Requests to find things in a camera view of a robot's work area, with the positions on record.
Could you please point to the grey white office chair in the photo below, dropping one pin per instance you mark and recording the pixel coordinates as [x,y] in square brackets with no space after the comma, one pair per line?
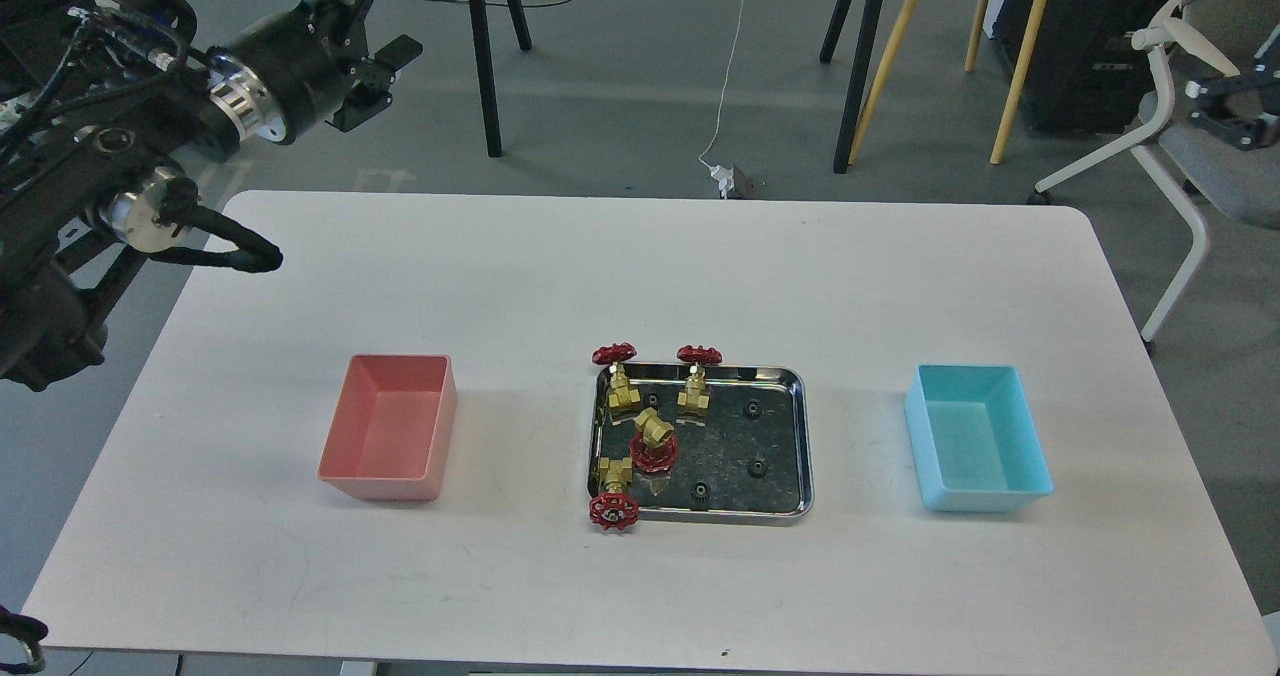
[1189,41]

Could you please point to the pink plastic box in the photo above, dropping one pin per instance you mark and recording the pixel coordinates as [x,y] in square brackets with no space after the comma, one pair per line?
[392,427]

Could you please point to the brass valve bottom left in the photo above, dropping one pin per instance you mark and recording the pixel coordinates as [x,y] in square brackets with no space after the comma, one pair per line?
[612,507]

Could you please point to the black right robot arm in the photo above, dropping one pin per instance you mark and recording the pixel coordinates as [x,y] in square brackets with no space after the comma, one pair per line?
[1214,111]

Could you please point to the black tripod legs right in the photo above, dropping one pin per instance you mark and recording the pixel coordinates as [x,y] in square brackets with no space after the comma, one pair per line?
[857,86]

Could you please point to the brass valve top left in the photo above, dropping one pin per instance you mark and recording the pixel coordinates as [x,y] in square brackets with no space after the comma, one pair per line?
[622,398]

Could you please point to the brass valve top middle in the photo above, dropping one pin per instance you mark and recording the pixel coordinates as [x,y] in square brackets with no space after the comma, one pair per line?
[694,399]

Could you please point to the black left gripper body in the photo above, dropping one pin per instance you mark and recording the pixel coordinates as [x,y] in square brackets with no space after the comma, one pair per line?
[345,82]

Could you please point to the blue plastic box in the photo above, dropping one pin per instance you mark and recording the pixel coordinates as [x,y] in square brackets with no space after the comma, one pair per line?
[974,440]

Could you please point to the black cabinet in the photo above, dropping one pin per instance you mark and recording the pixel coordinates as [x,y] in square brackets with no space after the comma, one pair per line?
[1084,77]

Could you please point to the white power adapter plug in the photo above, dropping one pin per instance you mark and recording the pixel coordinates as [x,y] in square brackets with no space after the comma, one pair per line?
[732,182]

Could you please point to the brass valve red handle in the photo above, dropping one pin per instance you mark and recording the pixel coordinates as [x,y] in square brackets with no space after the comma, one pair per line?
[654,446]

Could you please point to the stainless steel tray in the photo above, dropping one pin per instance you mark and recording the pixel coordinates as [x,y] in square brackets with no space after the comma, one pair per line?
[716,449]

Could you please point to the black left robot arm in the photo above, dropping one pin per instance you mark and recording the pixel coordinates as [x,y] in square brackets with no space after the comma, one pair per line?
[99,96]

